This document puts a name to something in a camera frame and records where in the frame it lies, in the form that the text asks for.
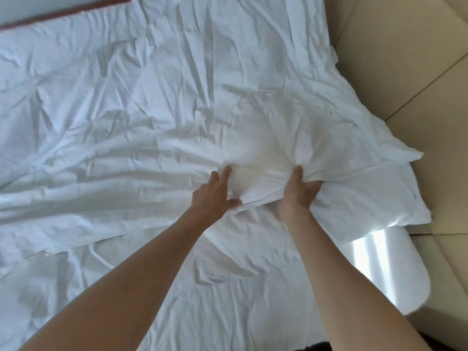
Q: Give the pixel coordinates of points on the white mattress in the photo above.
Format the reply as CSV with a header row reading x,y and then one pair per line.
x,y
395,270

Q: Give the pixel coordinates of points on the white duvet cover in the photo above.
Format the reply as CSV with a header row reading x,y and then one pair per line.
x,y
153,105

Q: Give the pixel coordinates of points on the person's right thumb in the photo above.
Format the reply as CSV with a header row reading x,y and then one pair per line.
x,y
297,173

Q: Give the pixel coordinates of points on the person's right forearm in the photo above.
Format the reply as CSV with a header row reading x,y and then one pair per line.
x,y
343,285

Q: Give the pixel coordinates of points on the person's left thumb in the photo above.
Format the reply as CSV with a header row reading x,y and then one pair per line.
x,y
234,204

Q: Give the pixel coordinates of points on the person's right hand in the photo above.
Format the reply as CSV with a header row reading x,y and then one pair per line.
x,y
298,197

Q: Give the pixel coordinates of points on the person's left forearm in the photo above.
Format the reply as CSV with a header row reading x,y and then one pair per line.
x,y
128,281

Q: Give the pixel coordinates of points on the person's left middle finger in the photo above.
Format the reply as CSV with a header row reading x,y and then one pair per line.
x,y
214,177

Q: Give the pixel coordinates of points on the person's left hand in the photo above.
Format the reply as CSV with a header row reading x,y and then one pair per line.
x,y
210,201

